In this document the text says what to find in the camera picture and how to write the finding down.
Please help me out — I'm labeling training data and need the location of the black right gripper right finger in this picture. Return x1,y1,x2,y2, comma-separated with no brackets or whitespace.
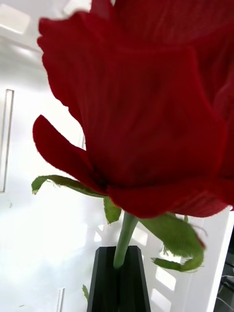
119,245,152,312

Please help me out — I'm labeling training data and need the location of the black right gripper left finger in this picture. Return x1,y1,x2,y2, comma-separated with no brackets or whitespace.
87,246,120,312

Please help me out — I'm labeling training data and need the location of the red rose with green stem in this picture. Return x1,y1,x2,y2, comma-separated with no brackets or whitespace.
31,0,234,304

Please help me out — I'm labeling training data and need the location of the white lattice plastic box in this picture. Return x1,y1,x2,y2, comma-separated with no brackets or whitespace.
0,0,232,312

